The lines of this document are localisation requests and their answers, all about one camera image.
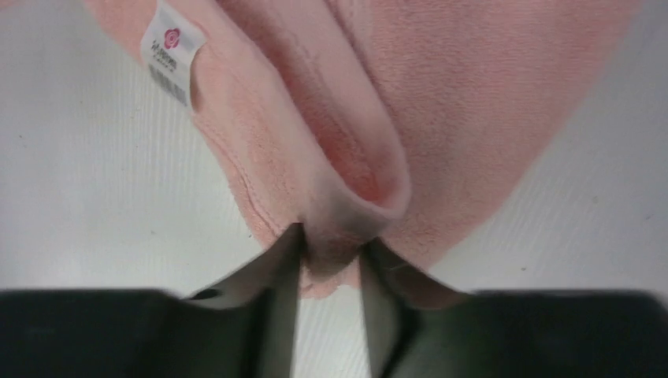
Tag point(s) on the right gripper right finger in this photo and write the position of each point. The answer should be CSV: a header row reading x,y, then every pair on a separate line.
x,y
419,327

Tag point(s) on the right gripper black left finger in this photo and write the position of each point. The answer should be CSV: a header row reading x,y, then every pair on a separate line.
x,y
241,326

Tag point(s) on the light pink towel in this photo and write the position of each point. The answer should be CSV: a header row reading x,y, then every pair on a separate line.
x,y
408,120

